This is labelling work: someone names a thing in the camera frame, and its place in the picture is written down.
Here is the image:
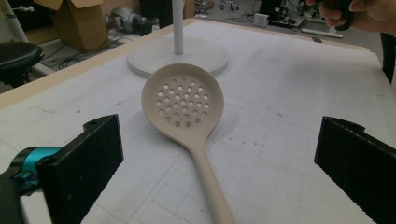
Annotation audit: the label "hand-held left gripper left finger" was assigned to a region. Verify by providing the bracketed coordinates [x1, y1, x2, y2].
[35, 113, 124, 224]

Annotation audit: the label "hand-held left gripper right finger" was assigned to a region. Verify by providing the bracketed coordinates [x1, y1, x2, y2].
[313, 116, 396, 224]

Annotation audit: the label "beige slotted spoon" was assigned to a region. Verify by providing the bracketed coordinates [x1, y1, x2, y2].
[141, 63, 237, 224]

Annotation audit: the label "white small box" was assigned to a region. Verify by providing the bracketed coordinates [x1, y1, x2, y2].
[252, 12, 270, 28]

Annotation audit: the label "white gridded mat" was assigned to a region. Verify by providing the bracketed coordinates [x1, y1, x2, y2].
[0, 21, 396, 224]

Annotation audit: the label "black round stool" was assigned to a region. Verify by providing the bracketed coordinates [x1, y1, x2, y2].
[0, 41, 45, 89]

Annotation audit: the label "white round stand base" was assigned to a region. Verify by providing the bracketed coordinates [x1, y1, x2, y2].
[126, 36, 231, 78]

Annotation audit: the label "cardboard box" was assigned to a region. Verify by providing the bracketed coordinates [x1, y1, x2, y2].
[33, 0, 110, 52]

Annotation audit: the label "grey and black bag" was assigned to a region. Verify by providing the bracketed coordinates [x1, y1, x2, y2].
[106, 7, 153, 36]

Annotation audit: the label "white stand pole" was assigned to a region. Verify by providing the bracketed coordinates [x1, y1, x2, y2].
[172, 0, 185, 56]

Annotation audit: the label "black cables on floor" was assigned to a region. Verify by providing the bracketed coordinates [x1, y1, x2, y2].
[41, 29, 132, 71]

